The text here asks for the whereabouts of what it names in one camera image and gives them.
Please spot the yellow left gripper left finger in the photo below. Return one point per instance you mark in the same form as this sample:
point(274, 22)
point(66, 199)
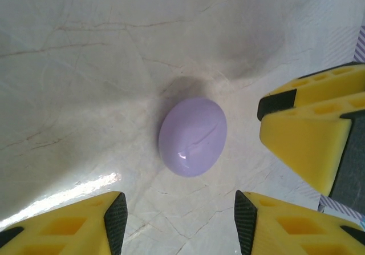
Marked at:
point(71, 226)

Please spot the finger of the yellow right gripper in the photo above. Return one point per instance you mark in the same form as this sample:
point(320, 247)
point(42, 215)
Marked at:
point(308, 141)
point(325, 81)

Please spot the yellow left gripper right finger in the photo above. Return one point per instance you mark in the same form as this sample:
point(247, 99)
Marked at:
point(291, 229)

